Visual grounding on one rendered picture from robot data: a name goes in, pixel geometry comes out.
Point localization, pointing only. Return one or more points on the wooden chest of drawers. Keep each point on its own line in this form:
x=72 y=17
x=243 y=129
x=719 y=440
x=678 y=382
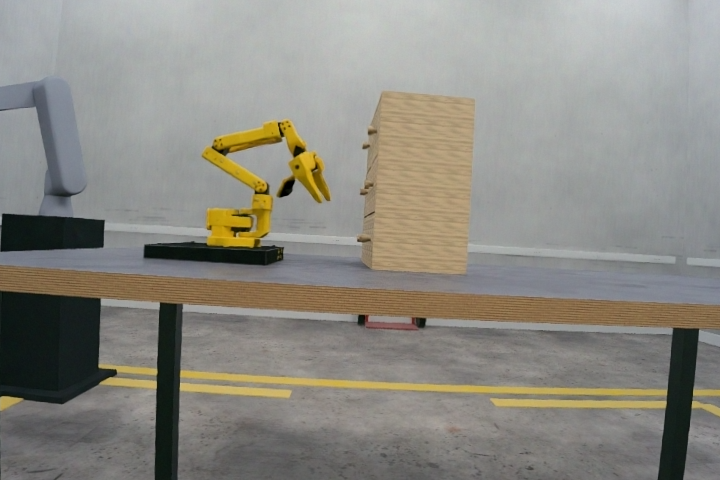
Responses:
x=423 y=187

